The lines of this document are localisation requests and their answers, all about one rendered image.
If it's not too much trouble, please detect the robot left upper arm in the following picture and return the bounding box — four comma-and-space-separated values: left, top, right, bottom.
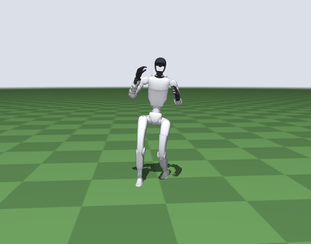
169, 79, 179, 105

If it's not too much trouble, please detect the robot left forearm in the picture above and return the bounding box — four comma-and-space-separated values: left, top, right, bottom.
174, 97, 182, 105

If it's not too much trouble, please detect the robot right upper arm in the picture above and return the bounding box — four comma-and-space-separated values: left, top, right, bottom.
128, 77, 150, 99

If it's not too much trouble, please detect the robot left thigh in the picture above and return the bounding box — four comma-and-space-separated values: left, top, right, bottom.
157, 117, 171, 160

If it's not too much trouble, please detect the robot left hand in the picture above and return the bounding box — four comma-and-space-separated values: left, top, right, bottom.
171, 86, 180, 101

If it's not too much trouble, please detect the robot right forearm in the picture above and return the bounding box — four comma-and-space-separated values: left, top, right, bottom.
128, 80, 140, 95

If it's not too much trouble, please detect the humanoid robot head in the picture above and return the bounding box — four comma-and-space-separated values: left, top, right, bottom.
154, 57, 166, 78

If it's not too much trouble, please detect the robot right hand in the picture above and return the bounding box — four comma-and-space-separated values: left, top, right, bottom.
134, 66, 147, 84

